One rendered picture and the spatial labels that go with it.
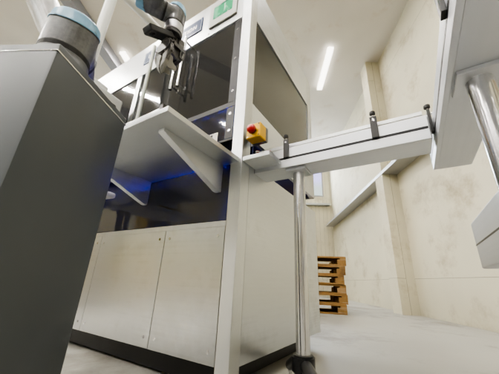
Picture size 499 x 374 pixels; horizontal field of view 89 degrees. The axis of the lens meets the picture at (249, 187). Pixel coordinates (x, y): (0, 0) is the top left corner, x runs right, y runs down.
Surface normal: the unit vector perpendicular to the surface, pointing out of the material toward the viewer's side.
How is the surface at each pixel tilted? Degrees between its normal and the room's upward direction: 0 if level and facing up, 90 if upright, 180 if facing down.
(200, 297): 90
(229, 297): 90
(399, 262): 90
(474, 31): 180
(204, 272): 90
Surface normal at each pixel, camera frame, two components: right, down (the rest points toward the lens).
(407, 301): -0.07, -0.35
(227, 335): -0.52, -0.32
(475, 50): -0.04, 0.94
